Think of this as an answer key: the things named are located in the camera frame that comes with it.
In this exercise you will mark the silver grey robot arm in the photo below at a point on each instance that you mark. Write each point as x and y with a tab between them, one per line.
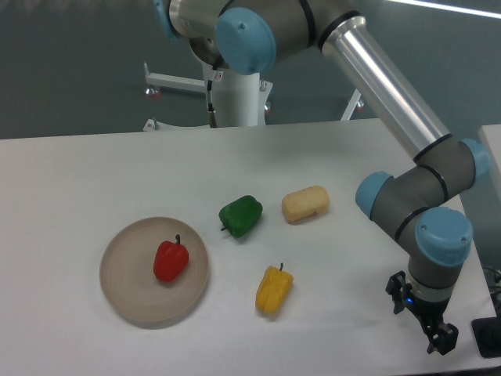
237	41

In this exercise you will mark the yellow bell pepper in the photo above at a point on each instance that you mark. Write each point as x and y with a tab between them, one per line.
273	289

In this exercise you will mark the red bell pepper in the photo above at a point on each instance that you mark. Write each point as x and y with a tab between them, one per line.
170	260

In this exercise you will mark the green bell pepper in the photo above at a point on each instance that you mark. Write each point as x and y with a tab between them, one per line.
240	216

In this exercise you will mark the beige round plate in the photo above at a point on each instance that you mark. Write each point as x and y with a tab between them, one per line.
129	285

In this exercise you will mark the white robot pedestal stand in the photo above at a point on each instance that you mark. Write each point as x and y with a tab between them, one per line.
235	100

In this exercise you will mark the beige bread roll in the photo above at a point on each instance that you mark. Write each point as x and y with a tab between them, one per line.
305	203

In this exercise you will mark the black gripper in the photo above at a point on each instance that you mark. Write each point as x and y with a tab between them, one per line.
442	337

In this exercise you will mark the black device at edge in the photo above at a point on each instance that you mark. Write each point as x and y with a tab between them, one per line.
487	336

